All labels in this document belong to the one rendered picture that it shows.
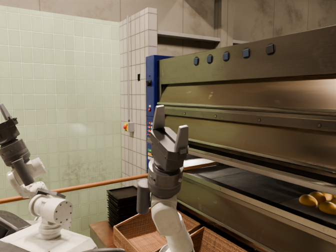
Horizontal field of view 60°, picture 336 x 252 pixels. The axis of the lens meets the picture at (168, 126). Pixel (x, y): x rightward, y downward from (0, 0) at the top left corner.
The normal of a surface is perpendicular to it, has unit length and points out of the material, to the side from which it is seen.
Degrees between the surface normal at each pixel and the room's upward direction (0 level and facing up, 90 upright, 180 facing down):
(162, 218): 113
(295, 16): 90
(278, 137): 70
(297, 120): 90
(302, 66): 90
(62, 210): 90
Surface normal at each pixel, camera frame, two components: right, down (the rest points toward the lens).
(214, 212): -0.79, -0.29
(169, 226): 0.11, 0.49
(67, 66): 0.54, 0.09
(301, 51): -0.85, 0.06
